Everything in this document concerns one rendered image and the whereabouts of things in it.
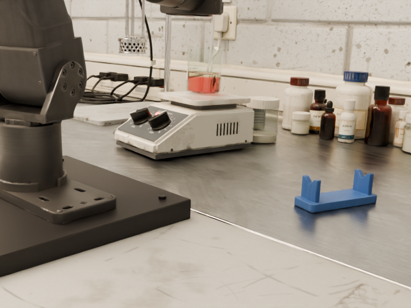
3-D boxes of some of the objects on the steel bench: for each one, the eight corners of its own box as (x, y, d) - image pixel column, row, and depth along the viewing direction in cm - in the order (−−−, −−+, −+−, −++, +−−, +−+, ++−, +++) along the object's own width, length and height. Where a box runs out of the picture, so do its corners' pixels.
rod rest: (311, 213, 57) (314, 182, 56) (292, 204, 60) (295, 174, 59) (377, 203, 62) (381, 174, 61) (356, 195, 65) (359, 167, 64)
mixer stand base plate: (99, 125, 105) (99, 120, 105) (48, 112, 119) (48, 108, 118) (202, 113, 126) (203, 109, 126) (149, 104, 140) (149, 100, 140)
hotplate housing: (155, 162, 77) (156, 109, 75) (113, 145, 87) (113, 98, 85) (263, 148, 90) (266, 102, 89) (216, 135, 101) (218, 93, 99)
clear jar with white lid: (283, 143, 95) (287, 99, 94) (257, 145, 92) (260, 100, 90) (263, 137, 100) (265, 95, 98) (237, 139, 97) (240, 96, 95)
